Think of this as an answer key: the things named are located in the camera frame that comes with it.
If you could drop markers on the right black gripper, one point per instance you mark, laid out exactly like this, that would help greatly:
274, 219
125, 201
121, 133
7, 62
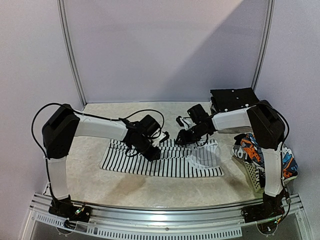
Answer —
184, 136

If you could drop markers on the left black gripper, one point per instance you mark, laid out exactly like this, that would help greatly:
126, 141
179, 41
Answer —
150, 157

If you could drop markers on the black white striped shirt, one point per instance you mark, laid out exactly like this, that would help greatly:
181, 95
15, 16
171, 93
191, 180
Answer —
188, 161

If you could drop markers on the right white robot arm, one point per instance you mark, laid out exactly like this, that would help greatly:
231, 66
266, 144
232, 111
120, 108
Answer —
268, 129

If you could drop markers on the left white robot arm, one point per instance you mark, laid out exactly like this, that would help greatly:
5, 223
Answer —
66, 124

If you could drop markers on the white perforated laundry basket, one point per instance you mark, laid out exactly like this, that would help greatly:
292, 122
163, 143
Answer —
252, 171

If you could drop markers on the black folded shirt with buttons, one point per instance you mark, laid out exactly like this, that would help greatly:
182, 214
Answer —
232, 99

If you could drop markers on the colourful graphic print garment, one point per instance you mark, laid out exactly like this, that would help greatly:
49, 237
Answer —
247, 149

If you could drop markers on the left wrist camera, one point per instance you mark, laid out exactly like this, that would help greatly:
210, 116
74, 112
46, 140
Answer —
153, 131

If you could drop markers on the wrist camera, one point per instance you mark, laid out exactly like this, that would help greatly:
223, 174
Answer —
153, 131
196, 115

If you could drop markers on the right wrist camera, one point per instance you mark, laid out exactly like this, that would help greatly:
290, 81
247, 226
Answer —
196, 115

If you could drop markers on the aluminium front rail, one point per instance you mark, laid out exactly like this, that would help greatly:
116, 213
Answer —
221, 222

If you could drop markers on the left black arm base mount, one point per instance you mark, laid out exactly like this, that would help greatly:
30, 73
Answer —
65, 208

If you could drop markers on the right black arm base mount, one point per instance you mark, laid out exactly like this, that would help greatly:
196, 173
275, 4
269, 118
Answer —
270, 208

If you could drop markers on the right aluminium frame post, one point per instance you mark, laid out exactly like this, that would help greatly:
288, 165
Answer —
264, 43

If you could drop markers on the aluminium frame post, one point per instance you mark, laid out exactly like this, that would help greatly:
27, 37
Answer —
264, 43
70, 52

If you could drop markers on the left aluminium frame post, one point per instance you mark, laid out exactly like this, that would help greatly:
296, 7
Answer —
70, 52

